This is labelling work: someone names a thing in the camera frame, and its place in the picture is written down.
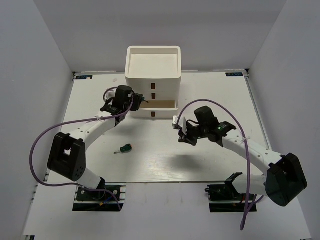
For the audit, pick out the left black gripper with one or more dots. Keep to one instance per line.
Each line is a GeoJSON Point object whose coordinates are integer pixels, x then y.
{"type": "Point", "coordinates": [137, 102]}

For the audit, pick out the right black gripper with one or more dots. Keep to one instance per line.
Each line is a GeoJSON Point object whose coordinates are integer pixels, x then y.
{"type": "Point", "coordinates": [186, 138]}

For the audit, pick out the white drawer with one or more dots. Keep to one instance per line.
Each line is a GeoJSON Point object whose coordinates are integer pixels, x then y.
{"type": "Point", "coordinates": [159, 104]}
{"type": "Point", "coordinates": [160, 95]}
{"type": "Point", "coordinates": [143, 86]}

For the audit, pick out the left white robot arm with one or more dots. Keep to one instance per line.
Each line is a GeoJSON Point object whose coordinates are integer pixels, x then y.
{"type": "Point", "coordinates": [68, 152]}

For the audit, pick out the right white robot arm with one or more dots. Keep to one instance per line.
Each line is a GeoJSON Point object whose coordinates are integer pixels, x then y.
{"type": "Point", "coordinates": [282, 177]}

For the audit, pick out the white drawer cabinet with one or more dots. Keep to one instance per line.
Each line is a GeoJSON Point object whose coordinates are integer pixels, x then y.
{"type": "Point", "coordinates": [154, 62]}

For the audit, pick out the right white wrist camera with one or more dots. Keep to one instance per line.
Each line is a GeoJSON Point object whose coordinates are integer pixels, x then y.
{"type": "Point", "coordinates": [179, 124]}

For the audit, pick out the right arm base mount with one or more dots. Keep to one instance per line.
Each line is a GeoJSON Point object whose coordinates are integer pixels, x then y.
{"type": "Point", "coordinates": [223, 200]}

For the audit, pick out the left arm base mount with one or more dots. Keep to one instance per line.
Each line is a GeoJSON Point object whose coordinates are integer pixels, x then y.
{"type": "Point", "coordinates": [89, 201]}

